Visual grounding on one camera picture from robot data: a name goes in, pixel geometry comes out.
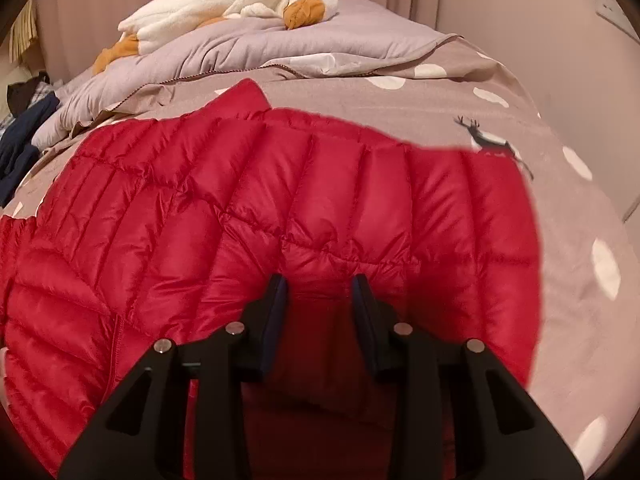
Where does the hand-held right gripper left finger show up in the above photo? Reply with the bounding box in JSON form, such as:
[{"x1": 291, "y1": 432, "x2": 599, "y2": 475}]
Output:
[{"x1": 57, "y1": 274, "x2": 290, "y2": 480}]

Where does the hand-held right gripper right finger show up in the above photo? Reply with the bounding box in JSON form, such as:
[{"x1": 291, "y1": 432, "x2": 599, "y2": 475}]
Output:
[{"x1": 351, "y1": 274, "x2": 584, "y2": 480}]

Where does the red down jacket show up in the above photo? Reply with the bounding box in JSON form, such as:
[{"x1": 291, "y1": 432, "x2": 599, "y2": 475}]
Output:
[{"x1": 0, "y1": 78, "x2": 544, "y2": 480}]

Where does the polka dot bed cover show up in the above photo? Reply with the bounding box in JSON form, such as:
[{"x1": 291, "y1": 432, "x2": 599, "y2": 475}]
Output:
[{"x1": 0, "y1": 35, "x2": 640, "y2": 480}]

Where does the grey quilt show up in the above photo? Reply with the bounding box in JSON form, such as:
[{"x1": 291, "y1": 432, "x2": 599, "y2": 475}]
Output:
[{"x1": 31, "y1": 0, "x2": 457, "y2": 147}]

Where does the navy blue cloth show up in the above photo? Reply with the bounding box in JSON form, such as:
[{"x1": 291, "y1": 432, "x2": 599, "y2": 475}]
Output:
[{"x1": 0, "y1": 92, "x2": 62, "y2": 207}]

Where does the white goose plush toy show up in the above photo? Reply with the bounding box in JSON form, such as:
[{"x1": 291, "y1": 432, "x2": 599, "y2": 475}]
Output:
[{"x1": 92, "y1": 0, "x2": 339, "y2": 76}]

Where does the plaid pillow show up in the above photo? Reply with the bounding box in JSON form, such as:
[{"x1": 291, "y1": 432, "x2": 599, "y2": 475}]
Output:
[{"x1": 0, "y1": 80, "x2": 57, "y2": 133}]

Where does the dark brown cloth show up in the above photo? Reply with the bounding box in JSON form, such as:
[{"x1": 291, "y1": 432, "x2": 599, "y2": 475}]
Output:
[{"x1": 6, "y1": 72, "x2": 51, "y2": 117}]

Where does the white wall socket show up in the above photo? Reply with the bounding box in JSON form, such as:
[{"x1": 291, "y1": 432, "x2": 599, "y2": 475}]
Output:
[{"x1": 597, "y1": 0, "x2": 640, "y2": 42}]

